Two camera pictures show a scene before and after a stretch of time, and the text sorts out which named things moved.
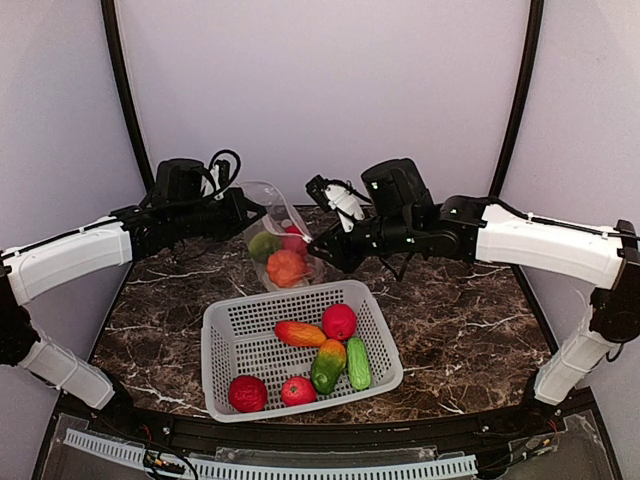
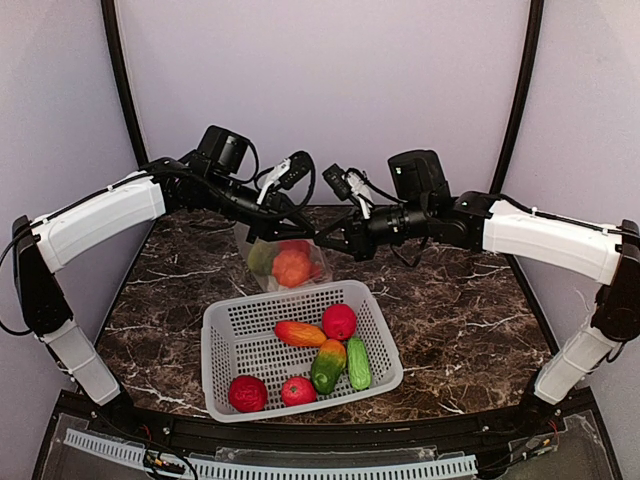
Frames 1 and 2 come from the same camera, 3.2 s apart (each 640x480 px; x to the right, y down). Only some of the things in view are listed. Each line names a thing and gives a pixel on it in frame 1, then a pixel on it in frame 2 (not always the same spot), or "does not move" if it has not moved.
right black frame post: x=536 y=17 does not move
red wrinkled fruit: x=295 y=243 does not move
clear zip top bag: x=279 y=243 does not move
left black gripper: x=238 y=210 → x=272 y=220
